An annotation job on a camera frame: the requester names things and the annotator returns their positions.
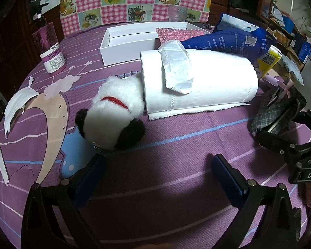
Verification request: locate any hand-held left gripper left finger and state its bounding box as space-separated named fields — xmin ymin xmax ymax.
xmin=21 ymin=154 xmax=107 ymax=249

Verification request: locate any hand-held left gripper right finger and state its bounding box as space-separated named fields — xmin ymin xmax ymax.
xmin=212 ymin=154 xmax=302 ymax=249

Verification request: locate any plaid cloth pouch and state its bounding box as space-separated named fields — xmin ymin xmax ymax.
xmin=247 ymin=76 xmax=307 ymax=135

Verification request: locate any panda plush toy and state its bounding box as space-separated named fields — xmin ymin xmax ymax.
xmin=75 ymin=76 xmax=147 ymax=151

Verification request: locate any yellow tissue packet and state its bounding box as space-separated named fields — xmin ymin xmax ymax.
xmin=253 ymin=45 xmax=282 ymax=79

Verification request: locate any white paper towel roll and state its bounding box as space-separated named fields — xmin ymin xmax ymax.
xmin=140 ymin=49 xmax=259 ymax=121

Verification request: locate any blue plastic package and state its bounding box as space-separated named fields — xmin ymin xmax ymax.
xmin=181 ymin=13 xmax=278 ymax=64

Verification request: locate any white sanitary pad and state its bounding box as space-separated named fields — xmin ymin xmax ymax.
xmin=158 ymin=40 xmax=193 ymax=94

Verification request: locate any white cardboard box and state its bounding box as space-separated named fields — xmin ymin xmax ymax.
xmin=100 ymin=21 xmax=206 ymax=66

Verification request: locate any pink sparkly cloth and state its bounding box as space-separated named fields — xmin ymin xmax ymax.
xmin=155 ymin=27 xmax=206 ymax=43

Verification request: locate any grey plastic mailer bag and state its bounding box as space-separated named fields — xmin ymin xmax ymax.
xmin=280 ymin=56 xmax=305 ymax=86

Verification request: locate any blue storage box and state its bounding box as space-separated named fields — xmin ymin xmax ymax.
xmin=298 ymin=41 xmax=311 ymax=63

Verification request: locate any purple printed tablecloth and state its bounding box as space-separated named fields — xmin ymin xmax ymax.
xmin=0 ymin=21 xmax=311 ymax=249

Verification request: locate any white flat strip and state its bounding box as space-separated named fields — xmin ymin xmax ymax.
xmin=0 ymin=138 xmax=10 ymax=186

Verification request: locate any cluttered storage shelf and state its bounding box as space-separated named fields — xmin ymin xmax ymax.
xmin=264 ymin=0 xmax=311 ymax=65

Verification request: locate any white face mask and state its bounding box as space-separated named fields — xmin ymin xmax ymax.
xmin=4 ymin=76 xmax=39 ymax=138

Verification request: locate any purple pump bottle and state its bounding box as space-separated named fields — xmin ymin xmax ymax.
xmin=32 ymin=4 xmax=67 ymax=74

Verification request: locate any clear drinking glass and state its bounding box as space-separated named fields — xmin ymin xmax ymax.
xmin=168 ymin=5 xmax=188 ymax=22

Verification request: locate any pink checkered chair cover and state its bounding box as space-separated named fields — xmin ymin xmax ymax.
xmin=59 ymin=0 xmax=211 ymax=37

